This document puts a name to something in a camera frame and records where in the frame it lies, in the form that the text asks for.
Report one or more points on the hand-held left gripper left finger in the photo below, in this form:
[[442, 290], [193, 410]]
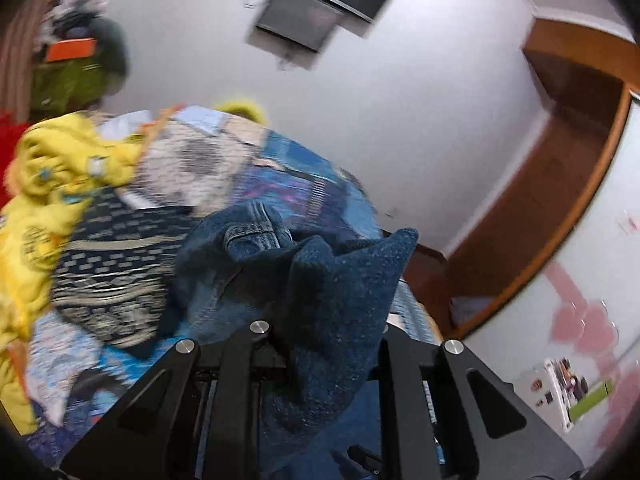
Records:
[[235, 360]]

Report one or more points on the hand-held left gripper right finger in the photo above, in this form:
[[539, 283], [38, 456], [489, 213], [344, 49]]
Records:
[[406, 360]]

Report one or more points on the blue denim jacket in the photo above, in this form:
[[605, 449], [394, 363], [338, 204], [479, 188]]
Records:
[[325, 310]]

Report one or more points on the pile of mixed clothes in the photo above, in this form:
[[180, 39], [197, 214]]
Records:
[[70, 5]]

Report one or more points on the dark navy patterned cloth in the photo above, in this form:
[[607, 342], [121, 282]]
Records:
[[115, 270]]

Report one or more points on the green bottle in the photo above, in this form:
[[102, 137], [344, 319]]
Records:
[[590, 396]]

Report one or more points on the blue patchwork bed quilt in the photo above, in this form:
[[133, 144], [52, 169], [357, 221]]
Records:
[[280, 170]]

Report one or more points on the brown wooden door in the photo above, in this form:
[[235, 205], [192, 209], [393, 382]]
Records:
[[540, 175]]

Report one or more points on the yellow plush toy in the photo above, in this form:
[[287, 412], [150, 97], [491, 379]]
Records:
[[240, 108]]

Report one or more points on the yellow printed fleece blanket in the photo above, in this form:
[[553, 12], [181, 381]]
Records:
[[50, 185]]

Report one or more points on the green patterned cloth cover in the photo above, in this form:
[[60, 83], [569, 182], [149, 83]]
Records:
[[70, 85]]

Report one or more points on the red plush toy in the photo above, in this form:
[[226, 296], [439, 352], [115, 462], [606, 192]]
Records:
[[7, 130]]

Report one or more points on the dark grey cushion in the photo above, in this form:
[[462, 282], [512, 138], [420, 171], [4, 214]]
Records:
[[115, 55]]

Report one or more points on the wooden overhead cabinet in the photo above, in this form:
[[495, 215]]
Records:
[[585, 60]]

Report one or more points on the orange box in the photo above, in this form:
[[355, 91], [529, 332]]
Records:
[[70, 50]]

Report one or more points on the striped brown curtain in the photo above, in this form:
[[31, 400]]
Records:
[[20, 25]]

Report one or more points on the white wall socket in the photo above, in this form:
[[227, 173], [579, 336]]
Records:
[[393, 212]]

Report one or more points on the white switch with red sticker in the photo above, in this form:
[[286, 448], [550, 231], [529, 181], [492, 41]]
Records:
[[631, 222]]

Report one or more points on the small black wall monitor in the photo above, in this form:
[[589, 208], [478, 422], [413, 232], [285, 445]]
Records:
[[295, 17]]

